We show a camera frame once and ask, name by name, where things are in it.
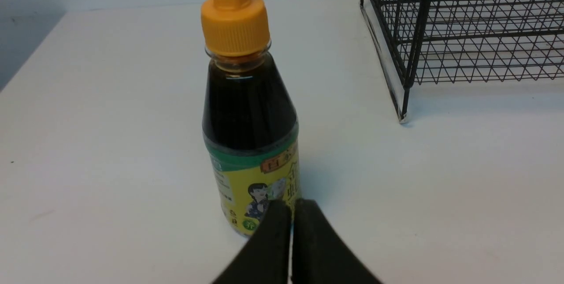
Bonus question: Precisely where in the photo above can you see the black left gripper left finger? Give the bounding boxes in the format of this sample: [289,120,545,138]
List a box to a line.
[213,200,292,284]

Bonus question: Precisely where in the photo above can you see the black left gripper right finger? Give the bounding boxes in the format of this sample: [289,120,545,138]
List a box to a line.
[292,199,381,284]

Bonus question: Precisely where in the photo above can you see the orange-capped dark seasoning bottle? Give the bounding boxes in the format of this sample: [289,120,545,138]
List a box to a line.
[201,0,301,236]

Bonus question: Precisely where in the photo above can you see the black wire mesh shelf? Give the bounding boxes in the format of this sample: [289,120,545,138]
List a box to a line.
[359,0,564,123]

